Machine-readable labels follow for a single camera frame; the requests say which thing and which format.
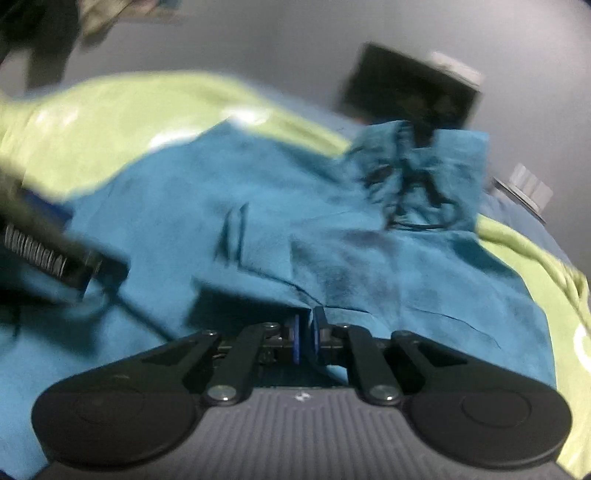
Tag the white router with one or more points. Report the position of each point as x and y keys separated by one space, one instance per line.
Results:
x=526 y=189

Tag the blue bed sheet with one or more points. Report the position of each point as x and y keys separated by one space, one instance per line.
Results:
x=521 y=230

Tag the teal garment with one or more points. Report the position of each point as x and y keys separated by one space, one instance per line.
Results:
x=277 y=207

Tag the green fleece blanket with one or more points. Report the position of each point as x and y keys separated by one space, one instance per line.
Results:
x=115 y=120

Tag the black television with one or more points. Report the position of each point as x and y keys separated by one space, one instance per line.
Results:
x=406 y=87

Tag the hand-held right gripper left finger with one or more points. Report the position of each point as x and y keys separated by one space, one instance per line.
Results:
x=298 y=339

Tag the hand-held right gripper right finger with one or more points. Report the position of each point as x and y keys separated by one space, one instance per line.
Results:
x=318 y=339

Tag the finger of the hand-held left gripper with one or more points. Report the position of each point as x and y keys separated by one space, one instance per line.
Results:
x=108 y=270

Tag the dark cloth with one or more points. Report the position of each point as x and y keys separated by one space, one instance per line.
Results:
x=37 y=37

